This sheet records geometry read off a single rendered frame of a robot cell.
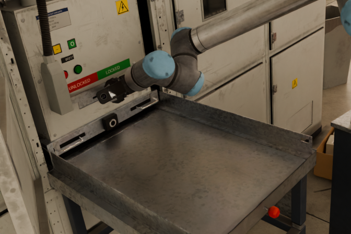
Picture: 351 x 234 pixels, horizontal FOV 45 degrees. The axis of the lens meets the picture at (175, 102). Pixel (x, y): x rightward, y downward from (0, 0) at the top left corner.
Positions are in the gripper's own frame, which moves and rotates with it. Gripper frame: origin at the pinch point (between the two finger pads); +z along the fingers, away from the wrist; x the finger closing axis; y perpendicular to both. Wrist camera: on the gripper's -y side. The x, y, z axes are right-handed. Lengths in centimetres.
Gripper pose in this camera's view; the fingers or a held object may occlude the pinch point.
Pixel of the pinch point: (104, 96)
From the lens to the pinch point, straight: 157.3
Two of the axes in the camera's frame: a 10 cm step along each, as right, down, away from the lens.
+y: 6.9, -3.8, 6.2
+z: -5.7, 2.5, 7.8
